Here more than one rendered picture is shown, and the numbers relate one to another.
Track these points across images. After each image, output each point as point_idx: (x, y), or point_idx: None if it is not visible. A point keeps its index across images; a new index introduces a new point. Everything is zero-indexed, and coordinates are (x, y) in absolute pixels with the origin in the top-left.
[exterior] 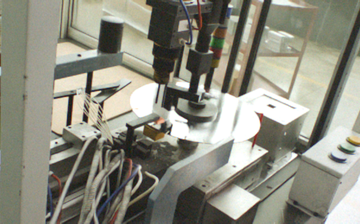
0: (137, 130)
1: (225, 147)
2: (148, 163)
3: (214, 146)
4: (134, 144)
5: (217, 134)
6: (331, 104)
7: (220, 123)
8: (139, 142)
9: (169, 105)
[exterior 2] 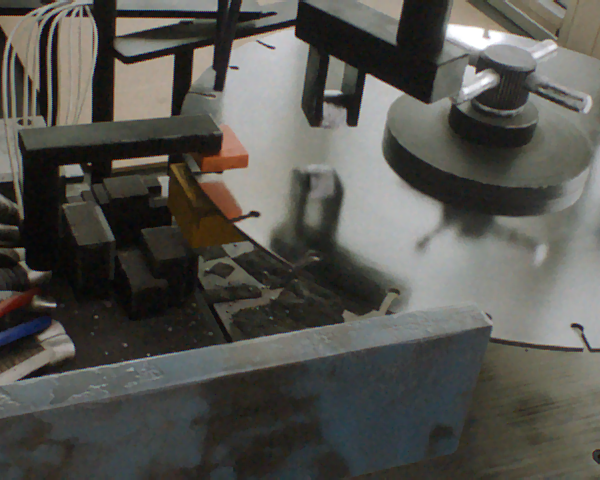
0: None
1: (406, 369)
2: (139, 339)
3: (309, 344)
4: (92, 243)
5: (500, 282)
6: None
7: (563, 234)
8: (140, 238)
9: (314, 97)
